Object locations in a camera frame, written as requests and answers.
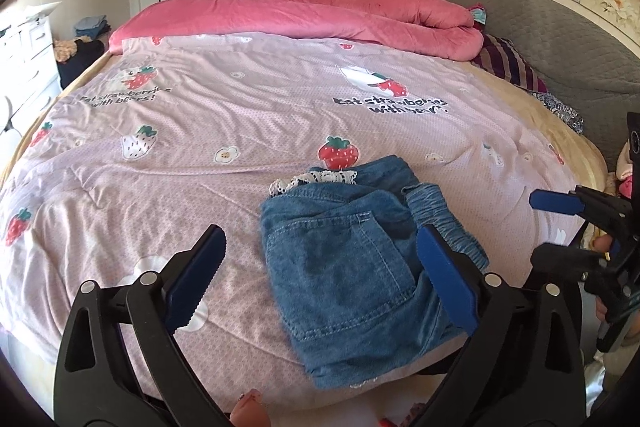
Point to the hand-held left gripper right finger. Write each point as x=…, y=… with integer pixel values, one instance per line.
x=447, y=277

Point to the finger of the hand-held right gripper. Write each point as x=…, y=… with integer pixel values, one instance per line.
x=560, y=257
x=552, y=201

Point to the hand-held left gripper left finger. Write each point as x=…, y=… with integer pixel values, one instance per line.
x=197, y=277

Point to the blue denim garment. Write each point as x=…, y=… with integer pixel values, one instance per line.
x=340, y=257

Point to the person's right hand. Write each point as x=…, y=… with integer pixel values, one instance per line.
x=601, y=242

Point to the person's left hand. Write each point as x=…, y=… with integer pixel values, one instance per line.
x=250, y=409

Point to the cream and pink cloth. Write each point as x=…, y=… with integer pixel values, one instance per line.
x=622, y=172

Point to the blue patterned cloth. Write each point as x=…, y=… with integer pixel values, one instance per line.
x=560, y=109

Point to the white crumpled cloth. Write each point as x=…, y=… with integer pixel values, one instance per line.
x=595, y=382

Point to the grey quilted headboard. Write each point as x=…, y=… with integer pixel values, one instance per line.
x=575, y=57

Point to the purple striped pillow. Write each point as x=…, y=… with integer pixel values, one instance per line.
x=505, y=62

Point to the pink strawberry printed quilt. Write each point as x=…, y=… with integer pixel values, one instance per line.
x=250, y=107

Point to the teal patterned cloth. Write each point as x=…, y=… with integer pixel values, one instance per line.
x=478, y=15

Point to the dark navy cloth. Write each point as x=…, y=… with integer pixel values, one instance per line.
x=82, y=62

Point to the stack of folded clothes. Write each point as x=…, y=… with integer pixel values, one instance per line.
x=92, y=27

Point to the white drawer cabinet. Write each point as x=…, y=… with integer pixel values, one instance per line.
x=30, y=57

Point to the thick pink comforter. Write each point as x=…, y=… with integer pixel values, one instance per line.
x=300, y=12

